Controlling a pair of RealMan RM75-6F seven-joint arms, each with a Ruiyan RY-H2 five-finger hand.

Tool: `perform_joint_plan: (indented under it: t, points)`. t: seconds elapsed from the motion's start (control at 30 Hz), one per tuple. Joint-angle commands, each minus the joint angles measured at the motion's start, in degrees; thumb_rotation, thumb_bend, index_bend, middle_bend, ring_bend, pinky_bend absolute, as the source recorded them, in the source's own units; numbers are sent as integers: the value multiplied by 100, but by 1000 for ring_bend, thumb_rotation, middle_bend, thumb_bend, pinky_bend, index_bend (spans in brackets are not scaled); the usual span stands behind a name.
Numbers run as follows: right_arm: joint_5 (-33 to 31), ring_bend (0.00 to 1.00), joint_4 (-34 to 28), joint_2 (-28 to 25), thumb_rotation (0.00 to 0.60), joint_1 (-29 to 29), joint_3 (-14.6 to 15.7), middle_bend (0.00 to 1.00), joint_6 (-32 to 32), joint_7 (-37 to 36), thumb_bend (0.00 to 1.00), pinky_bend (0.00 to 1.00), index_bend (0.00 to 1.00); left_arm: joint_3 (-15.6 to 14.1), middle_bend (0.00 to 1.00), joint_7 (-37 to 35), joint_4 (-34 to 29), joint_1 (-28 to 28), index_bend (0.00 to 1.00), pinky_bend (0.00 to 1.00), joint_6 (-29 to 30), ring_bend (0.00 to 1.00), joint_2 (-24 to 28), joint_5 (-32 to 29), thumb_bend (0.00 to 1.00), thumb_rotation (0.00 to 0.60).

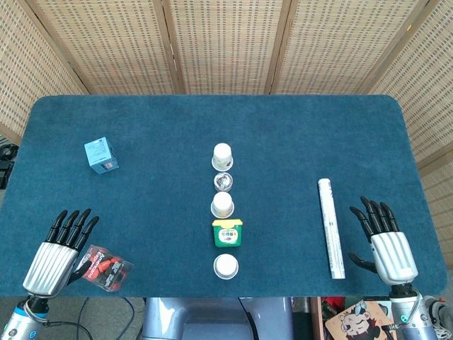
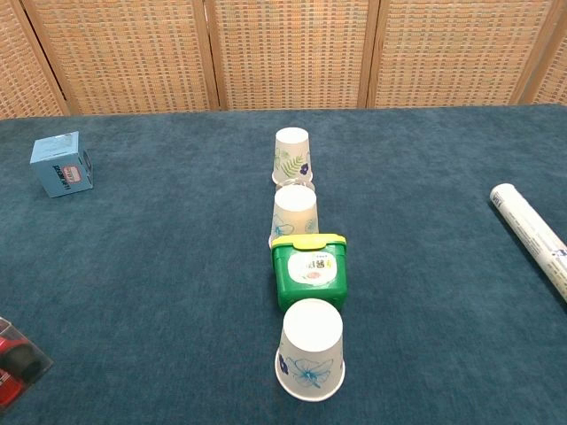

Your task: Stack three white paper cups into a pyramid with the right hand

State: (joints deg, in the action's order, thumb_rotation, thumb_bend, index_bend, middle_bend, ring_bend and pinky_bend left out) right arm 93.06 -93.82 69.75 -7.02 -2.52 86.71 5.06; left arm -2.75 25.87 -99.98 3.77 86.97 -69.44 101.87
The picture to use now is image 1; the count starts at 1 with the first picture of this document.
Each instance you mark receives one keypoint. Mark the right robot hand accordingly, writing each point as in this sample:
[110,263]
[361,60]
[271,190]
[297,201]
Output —
[393,253]

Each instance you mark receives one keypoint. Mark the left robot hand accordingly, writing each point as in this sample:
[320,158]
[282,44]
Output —
[51,263]

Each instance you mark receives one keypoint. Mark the white cup with blue flower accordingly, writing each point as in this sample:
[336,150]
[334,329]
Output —
[225,266]
[222,204]

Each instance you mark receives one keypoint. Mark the white cup with green leaves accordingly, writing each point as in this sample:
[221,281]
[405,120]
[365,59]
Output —
[223,156]

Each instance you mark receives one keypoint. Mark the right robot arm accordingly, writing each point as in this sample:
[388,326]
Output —
[412,315]

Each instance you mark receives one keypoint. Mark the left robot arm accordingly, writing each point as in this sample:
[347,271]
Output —
[21,320]

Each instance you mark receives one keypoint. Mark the clear package with red items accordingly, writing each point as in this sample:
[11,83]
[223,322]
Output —
[108,271]

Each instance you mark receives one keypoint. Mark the white rolled paper tube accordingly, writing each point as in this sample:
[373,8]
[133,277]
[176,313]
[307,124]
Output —
[331,226]

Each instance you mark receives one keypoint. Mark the cartoon printed cardboard box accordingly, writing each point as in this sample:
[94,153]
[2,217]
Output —
[357,322]

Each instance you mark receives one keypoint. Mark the black equipment on floor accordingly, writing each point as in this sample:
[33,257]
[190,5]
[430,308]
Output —
[5,163]

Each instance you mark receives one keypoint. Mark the light blue cardboard box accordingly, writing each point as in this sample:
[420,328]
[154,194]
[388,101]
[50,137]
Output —
[101,156]

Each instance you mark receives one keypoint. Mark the green tub with yellow lid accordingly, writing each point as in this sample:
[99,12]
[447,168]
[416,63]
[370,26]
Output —
[227,234]

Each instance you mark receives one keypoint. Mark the grey robot torso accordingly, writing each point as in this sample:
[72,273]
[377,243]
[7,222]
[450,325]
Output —
[212,318]

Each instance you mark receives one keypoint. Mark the woven bamboo folding screen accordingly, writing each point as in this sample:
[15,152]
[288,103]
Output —
[226,46]

